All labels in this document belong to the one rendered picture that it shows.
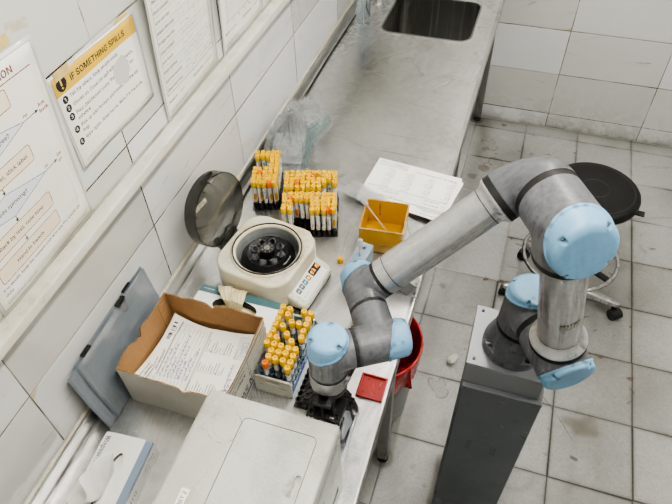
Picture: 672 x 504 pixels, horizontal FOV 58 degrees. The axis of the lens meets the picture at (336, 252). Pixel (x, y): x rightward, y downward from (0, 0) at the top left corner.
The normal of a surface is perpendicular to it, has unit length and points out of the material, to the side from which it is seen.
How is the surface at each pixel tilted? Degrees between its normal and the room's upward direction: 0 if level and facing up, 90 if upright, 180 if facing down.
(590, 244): 82
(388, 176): 0
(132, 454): 1
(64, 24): 90
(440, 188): 0
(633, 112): 90
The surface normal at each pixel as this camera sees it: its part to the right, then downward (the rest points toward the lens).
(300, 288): 0.36, -0.47
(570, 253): 0.21, 0.62
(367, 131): -0.03, -0.68
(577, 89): -0.31, 0.71
